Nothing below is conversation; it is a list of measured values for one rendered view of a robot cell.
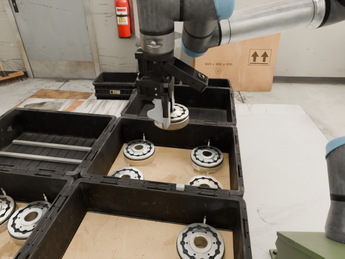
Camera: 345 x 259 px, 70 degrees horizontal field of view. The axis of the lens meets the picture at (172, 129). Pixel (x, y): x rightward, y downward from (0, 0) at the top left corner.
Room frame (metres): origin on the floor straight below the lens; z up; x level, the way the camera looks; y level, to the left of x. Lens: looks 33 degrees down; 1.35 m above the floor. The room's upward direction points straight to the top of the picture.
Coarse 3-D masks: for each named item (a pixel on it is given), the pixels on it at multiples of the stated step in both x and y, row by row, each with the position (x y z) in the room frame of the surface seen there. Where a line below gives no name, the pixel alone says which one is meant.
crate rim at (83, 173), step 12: (120, 120) 0.71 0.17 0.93; (144, 120) 0.70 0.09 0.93; (108, 132) 0.63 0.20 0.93; (96, 156) 0.51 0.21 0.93; (240, 156) 0.51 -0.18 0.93; (84, 168) 0.47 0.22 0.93; (240, 168) 0.47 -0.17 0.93; (120, 180) 0.42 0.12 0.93; (132, 180) 0.42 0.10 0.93; (144, 180) 0.42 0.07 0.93; (240, 180) 0.42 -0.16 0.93; (216, 192) 0.39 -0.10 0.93; (228, 192) 0.39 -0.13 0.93; (240, 192) 0.39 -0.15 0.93
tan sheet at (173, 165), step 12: (120, 156) 0.64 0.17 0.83; (156, 156) 0.64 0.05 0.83; (168, 156) 0.64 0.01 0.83; (180, 156) 0.64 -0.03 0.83; (144, 168) 0.58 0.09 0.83; (156, 168) 0.58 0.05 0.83; (168, 168) 0.58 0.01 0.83; (180, 168) 0.58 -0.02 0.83; (192, 168) 0.58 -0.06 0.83; (228, 168) 0.58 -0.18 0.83; (156, 180) 0.52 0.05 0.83; (168, 180) 0.52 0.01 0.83; (180, 180) 0.52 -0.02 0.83; (228, 180) 0.52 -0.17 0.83
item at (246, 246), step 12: (84, 180) 0.42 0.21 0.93; (96, 180) 0.42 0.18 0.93; (108, 180) 0.42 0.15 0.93; (72, 192) 0.39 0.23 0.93; (156, 192) 0.39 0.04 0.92; (168, 192) 0.39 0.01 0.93; (180, 192) 0.39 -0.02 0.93; (192, 192) 0.39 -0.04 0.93; (204, 192) 0.39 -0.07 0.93; (60, 204) 0.35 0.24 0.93; (240, 204) 0.35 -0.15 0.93; (240, 216) 0.32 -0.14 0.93; (48, 228) 0.30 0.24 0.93; (36, 240) 0.27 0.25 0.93
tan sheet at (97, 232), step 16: (96, 224) 0.38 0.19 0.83; (112, 224) 0.38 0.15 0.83; (128, 224) 0.38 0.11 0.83; (144, 224) 0.38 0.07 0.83; (160, 224) 0.38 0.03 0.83; (176, 224) 0.38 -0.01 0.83; (80, 240) 0.33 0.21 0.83; (96, 240) 0.33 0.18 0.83; (112, 240) 0.33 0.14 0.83; (128, 240) 0.33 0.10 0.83; (144, 240) 0.33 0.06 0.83; (160, 240) 0.33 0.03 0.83; (176, 240) 0.33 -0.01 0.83; (224, 240) 0.33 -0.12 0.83; (64, 256) 0.30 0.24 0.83; (80, 256) 0.30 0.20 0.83; (96, 256) 0.30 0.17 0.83; (112, 256) 0.30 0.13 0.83; (128, 256) 0.30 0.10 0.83; (144, 256) 0.30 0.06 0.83; (160, 256) 0.30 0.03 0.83; (176, 256) 0.30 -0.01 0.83; (224, 256) 0.30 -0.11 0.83
